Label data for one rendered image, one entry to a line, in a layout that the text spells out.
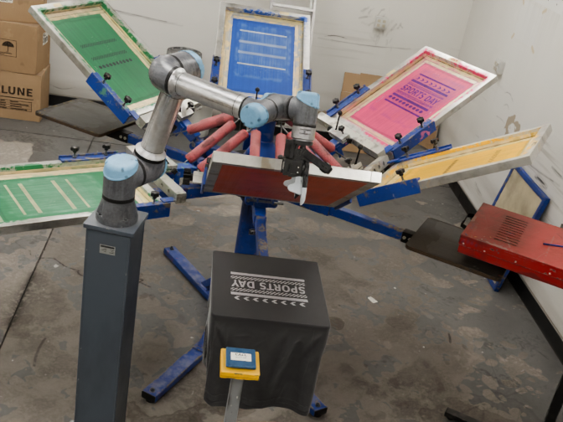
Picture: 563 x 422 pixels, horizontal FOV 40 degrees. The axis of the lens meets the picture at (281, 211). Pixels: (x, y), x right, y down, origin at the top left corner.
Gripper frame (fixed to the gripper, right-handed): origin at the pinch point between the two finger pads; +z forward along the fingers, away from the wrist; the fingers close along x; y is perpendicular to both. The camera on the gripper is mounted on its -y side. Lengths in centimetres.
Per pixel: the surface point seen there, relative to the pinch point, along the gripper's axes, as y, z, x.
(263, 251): 0, 34, -84
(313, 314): -16, 46, -34
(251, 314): 7, 47, -30
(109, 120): 84, -7, -206
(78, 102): 106, -13, -228
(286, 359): -8, 64, -33
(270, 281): -1, 40, -54
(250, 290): 7, 43, -45
